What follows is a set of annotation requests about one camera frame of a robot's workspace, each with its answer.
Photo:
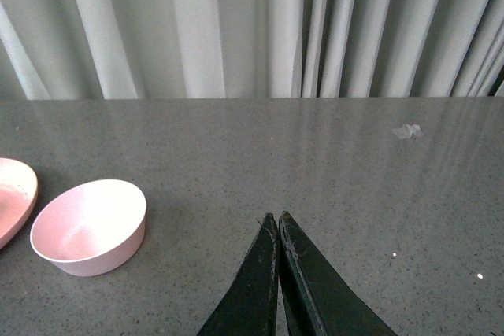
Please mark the pink bowl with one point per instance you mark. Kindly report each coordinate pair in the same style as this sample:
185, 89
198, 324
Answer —
92, 228

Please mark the clear tape scrap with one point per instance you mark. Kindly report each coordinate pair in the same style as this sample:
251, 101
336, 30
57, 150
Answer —
406, 131

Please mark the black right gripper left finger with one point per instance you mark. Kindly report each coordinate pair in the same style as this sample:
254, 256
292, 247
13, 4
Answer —
249, 307

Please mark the white pleated curtain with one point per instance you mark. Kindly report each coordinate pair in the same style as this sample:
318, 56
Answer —
135, 49

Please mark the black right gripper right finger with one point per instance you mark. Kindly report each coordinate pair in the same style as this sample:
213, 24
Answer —
317, 300

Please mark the pink plate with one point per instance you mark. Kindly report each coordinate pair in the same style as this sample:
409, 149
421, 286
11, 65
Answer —
19, 190

